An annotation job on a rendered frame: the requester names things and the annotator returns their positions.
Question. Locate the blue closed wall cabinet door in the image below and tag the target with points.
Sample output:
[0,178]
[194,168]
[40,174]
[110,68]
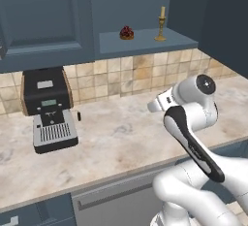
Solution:
[42,19]

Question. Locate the blue open wall cabinet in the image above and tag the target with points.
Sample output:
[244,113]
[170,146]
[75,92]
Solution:
[142,44]

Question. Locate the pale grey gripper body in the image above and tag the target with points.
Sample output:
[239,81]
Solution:
[155,105]

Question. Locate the blue open cabinet door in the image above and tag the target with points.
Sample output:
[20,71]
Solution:
[226,23]

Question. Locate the black and silver coffee machine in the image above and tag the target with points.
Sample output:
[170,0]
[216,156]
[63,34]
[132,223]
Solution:
[48,107]

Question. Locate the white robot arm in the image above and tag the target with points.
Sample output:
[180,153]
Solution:
[193,107]

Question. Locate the cream candle in gold holder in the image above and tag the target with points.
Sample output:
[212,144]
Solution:
[161,26]

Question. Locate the dark red cupcake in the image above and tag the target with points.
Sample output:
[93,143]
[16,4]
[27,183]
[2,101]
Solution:
[126,33]

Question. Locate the grey dishwasher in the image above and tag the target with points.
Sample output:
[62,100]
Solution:
[122,204]

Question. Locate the blue base cabinet door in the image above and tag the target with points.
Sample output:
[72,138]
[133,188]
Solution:
[42,213]

